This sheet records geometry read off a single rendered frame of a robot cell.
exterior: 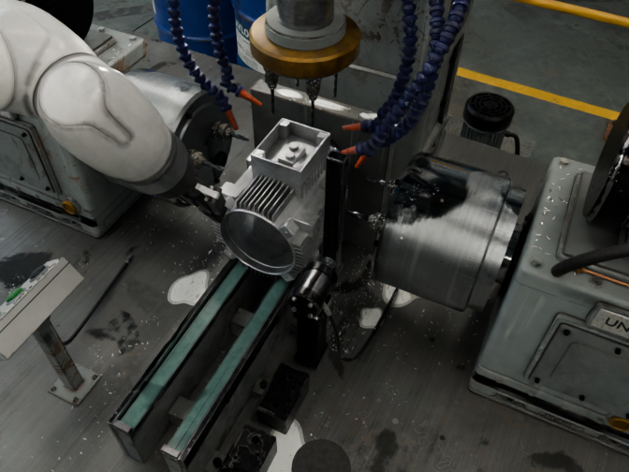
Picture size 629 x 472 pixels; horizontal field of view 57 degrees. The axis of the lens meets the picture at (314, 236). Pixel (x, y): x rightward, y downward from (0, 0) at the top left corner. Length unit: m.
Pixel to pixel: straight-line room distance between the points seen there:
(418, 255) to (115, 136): 0.52
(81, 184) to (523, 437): 1.00
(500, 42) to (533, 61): 0.25
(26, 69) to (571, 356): 0.85
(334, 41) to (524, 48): 2.99
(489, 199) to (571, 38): 3.17
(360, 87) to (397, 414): 0.64
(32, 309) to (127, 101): 0.43
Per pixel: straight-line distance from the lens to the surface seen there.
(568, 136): 3.23
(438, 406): 1.14
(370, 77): 1.20
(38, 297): 0.99
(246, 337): 1.05
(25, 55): 0.75
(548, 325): 0.98
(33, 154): 1.34
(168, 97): 1.16
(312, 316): 0.97
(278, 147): 1.09
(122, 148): 0.68
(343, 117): 1.12
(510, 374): 1.10
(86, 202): 1.36
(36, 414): 1.21
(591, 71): 3.81
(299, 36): 0.93
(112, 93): 0.65
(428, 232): 0.95
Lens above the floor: 1.80
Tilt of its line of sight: 48 degrees down
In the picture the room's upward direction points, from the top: 2 degrees clockwise
